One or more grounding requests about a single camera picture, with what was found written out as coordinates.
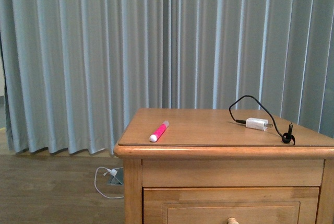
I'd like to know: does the pink marker white cap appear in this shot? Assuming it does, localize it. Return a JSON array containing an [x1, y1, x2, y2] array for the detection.
[[149, 121, 169, 143]]

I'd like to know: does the round drawer knob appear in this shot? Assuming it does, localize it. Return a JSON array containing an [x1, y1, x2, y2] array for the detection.
[[227, 217, 239, 224]]

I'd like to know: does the wooden drawer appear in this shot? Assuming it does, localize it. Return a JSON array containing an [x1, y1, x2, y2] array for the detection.
[[143, 187, 319, 223]]

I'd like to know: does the wooden nightstand cabinet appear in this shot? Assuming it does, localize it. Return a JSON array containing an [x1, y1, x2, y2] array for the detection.
[[114, 109, 333, 223]]

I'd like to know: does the white floor plug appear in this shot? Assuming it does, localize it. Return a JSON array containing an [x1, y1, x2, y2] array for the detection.
[[103, 169, 118, 176]]

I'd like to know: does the grey floor socket box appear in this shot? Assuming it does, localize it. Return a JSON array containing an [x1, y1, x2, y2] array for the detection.
[[107, 167, 124, 185]]

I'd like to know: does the white usb charger plug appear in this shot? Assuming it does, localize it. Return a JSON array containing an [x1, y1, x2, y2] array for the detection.
[[245, 117, 273, 131]]

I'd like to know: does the light blue-grey curtain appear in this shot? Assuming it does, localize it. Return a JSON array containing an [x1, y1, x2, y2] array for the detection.
[[1, 0, 333, 153]]

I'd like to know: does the white floor cable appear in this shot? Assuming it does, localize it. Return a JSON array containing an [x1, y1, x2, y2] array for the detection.
[[94, 166, 125, 199]]

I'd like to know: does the black usb cable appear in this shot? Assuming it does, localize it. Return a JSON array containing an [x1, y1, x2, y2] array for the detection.
[[229, 95, 296, 146]]

